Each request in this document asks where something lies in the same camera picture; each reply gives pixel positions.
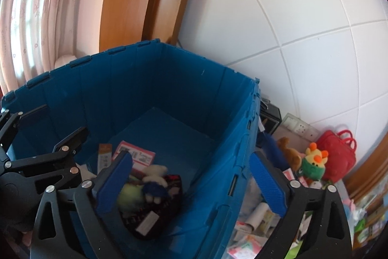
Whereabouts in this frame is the white red medicine box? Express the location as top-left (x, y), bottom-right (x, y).
top-left (284, 168), bottom-right (300, 187)

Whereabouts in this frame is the black framed box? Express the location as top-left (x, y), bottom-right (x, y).
top-left (259, 101), bottom-right (282, 136)

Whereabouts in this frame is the small white blue plush doll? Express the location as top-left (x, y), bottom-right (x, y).
top-left (142, 165), bottom-right (169, 204)

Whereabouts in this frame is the small white orange box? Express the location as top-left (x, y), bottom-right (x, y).
top-left (97, 144), bottom-right (113, 175)

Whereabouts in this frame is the small pink white box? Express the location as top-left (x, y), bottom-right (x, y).
top-left (136, 213), bottom-right (160, 234)

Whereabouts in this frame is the white floral cloth-covered desktop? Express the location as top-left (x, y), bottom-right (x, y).
top-left (230, 122), bottom-right (364, 259)

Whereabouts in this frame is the brown bear plush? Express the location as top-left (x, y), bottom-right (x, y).
top-left (277, 137), bottom-right (304, 172)

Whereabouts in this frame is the red handbag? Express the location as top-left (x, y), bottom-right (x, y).
top-left (315, 129), bottom-right (357, 184)

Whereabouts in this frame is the white roll with cardboard core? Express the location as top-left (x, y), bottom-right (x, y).
top-left (245, 203), bottom-right (269, 233)

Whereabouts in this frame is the dark blue fluffy plush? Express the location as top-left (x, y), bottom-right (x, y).
top-left (258, 133), bottom-right (287, 170)

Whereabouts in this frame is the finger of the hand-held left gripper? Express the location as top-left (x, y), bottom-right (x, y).
top-left (4, 127), bottom-right (89, 184)
top-left (0, 104), bottom-right (50, 156)

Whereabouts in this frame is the yellow-green ball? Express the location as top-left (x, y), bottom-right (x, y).
top-left (118, 183), bottom-right (144, 212)

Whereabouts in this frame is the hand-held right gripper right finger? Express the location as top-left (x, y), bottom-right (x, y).
top-left (249, 153), bottom-right (354, 259)

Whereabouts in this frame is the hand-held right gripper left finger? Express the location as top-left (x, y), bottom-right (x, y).
top-left (29, 150), bottom-right (134, 259)

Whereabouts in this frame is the blue plastic crate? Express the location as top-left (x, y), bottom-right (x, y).
top-left (0, 39), bottom-right (263, 259)

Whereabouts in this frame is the pink sheer curtain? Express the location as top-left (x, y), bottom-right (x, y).
top-left (0, 0), bottom-right (117, 97)

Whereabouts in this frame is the wooden door frame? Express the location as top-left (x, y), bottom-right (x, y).
top-left (344, 138), bottom-right (388, 205)

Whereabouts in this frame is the green carton box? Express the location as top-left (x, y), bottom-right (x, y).
top-left (353, 210), bottom-right (382, 250)

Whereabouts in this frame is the white wall socket panel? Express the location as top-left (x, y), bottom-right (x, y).
top-left (280, 113), bottom-right (319, 138)

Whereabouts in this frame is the yellow green bird plush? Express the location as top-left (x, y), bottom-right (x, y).
top-left (299, 142), bottom-right (329, 184)

